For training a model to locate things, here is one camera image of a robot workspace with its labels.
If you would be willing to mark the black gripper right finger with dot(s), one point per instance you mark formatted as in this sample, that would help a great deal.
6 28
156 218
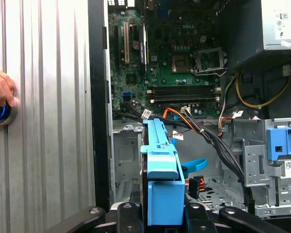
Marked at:
198 218

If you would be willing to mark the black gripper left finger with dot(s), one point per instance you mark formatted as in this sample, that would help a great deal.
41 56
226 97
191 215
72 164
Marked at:
128 218

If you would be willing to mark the hard disk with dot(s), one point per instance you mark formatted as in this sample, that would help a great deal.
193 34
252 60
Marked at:
165 199

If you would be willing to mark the round black blue-ringed tool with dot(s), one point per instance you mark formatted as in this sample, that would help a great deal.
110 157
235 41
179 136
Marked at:
0 116

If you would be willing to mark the person's hand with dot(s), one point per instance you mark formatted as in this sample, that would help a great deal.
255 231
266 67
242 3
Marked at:
2 87

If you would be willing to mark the grey metal drive cage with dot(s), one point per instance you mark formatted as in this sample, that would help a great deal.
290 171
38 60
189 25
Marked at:
257 170

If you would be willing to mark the blue plastic cage latch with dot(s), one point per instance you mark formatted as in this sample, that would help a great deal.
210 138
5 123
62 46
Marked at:
274 140

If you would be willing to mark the black RAM slot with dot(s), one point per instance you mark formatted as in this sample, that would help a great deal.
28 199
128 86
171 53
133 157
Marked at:
184 100
184 87
184 95
184 91

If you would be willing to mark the black open PC case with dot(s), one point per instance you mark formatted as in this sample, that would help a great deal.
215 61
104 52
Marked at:
98 97

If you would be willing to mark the locking lever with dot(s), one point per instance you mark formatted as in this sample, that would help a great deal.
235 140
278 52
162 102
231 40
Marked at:
209 73

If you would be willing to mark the CPU socket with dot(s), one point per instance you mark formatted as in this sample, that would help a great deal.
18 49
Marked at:
180 63

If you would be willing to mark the metal socket cover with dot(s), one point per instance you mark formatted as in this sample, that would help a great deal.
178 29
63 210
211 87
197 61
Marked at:
208 49

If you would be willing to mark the black expansion slot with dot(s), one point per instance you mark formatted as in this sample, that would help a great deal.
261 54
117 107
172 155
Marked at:
116 46

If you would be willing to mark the beige expansion slot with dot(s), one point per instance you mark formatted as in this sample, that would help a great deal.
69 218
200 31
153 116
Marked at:
126 43

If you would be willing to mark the green motherboard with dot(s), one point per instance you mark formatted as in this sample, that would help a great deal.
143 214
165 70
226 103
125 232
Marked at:
157 31

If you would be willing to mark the grey power supply unit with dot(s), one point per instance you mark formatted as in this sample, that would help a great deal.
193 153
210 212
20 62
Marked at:
276 24

